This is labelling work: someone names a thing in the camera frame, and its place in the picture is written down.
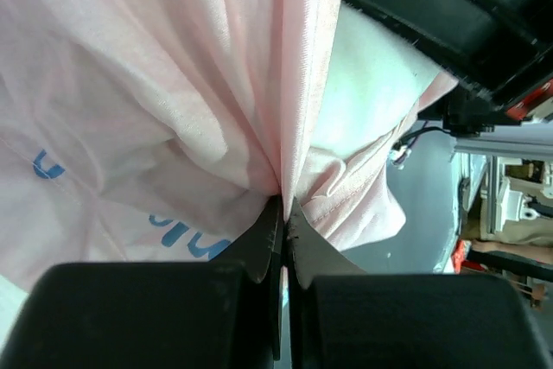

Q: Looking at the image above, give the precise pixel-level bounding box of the purple princess print pillowcase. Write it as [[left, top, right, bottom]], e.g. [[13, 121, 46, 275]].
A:
[[1, 0, 456, 289]]

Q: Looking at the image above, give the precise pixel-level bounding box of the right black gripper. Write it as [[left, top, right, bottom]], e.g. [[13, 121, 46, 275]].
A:
[[344, 0, 552, 131]]

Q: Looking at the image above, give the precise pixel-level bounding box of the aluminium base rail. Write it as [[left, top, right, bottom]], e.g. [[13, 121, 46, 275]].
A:
[[454, 124, 552, 162]]

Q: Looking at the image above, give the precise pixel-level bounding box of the white pillow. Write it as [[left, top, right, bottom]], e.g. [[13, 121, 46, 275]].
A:
[[311, 3, 441, 158]]

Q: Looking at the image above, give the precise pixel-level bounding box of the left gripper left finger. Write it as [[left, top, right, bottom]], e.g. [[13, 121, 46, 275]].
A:
[[1, 196, 283, 368]]

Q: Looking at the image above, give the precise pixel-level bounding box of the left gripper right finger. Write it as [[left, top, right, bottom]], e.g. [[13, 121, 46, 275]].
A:
[[286, 204, 552, 368]]

